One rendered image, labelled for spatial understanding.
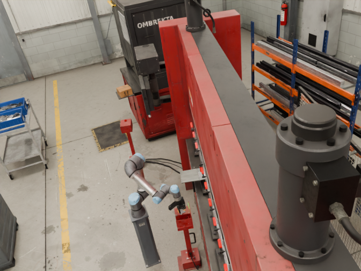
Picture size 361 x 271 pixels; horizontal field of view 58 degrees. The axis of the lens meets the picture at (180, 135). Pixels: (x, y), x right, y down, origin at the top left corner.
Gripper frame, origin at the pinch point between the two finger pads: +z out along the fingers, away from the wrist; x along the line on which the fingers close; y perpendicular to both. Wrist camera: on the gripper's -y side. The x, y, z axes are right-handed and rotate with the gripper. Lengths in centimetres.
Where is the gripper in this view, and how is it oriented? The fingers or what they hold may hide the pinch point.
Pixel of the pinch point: (180, 213)
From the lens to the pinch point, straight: 323.2
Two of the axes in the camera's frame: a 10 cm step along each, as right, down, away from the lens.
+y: 9.7, -2.5, -0.2
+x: -1.2, -5.3, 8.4
